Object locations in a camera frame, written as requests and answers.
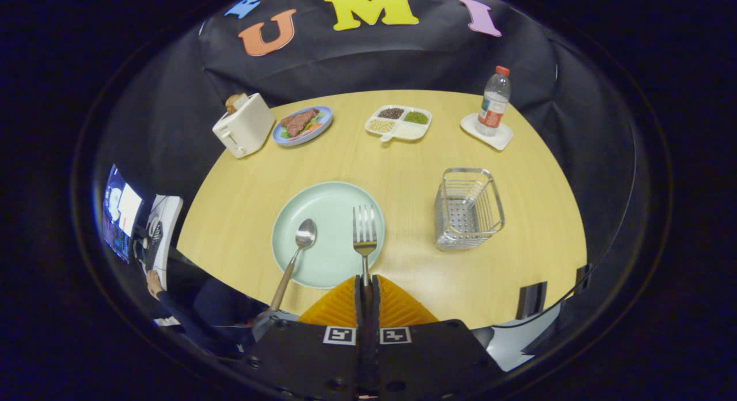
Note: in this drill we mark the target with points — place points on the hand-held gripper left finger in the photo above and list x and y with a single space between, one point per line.
359 332

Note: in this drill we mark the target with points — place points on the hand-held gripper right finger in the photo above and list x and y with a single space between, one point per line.
375 332

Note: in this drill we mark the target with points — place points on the pale green plate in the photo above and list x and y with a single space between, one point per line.
331 239

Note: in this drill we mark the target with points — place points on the black chair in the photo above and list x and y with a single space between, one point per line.
530 300

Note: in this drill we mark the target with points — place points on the white divided tray with beans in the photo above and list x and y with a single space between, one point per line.
406 131

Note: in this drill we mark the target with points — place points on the blue plate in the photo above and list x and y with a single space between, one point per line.
322 121

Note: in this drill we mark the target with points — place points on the white side desk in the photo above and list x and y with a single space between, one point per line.
171 228

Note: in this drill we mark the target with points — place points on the brown steak with vegetables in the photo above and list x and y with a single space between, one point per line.
299 123

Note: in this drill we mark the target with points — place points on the black keyboard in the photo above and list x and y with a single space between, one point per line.
155 237

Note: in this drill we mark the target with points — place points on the white square coaster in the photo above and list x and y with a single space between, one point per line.
472 127

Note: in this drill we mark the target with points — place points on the white toaster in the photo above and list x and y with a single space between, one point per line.
247 127

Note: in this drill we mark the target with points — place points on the clear bottle with red cap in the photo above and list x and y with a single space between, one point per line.
492 110

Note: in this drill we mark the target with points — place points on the bread slice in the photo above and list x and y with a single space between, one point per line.
235 102

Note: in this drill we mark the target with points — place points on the computer monitor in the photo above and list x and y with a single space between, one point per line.
124 211

